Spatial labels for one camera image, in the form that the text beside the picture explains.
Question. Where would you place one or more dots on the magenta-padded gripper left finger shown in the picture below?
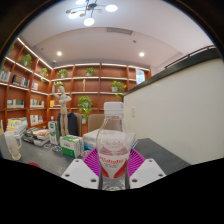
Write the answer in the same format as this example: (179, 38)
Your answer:
(78, 171)

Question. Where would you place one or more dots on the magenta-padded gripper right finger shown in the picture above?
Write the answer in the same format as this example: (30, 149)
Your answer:
(148, 171)

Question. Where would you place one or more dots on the clear plastic water bottle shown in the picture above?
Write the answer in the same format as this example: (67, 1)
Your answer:
(113, 156)

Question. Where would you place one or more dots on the green and white box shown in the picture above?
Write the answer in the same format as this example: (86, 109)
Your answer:
(70, 146)

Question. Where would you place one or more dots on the small round badge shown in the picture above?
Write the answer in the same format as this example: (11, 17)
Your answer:
(56, 149)
(47, 146)

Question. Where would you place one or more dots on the white package stack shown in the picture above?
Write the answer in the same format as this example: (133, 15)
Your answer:
(91, 138)

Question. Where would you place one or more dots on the flat round red coaster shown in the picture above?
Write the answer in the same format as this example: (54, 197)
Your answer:
(34, 164)

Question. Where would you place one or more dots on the tall green white carton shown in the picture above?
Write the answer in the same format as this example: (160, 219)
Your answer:
(53, 132)

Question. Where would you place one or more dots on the dark chair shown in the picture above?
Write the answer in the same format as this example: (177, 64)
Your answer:
(71, 124)

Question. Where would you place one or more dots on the beige chair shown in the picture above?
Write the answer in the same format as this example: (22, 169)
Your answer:
(95, 122)

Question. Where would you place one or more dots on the dark book stack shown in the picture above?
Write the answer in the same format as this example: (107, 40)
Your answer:
(36, 136)

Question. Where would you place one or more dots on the white partition with dark cap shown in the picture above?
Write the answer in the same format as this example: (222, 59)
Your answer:
(180, 113)

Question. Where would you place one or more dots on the wooden artist mannequin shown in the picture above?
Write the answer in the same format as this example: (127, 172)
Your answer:
(63, 106)

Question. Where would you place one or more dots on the orange wooden shelf unit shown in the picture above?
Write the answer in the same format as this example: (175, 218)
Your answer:
(100, 85)

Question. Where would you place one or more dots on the recessed ceiling spotlight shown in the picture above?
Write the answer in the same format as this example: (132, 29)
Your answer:
(141, 54)
(59, 53)

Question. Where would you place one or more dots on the ceiling air vent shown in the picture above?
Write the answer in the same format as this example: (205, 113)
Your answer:
(119, 31)

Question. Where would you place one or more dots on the branched ceiling chandelier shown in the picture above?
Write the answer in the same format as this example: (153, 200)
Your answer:
(89, 10)

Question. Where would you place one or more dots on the white wall socket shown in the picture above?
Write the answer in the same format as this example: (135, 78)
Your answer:
(133, 112)

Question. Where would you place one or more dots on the black ceiling track rail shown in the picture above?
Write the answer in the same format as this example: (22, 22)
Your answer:
(190, 55)

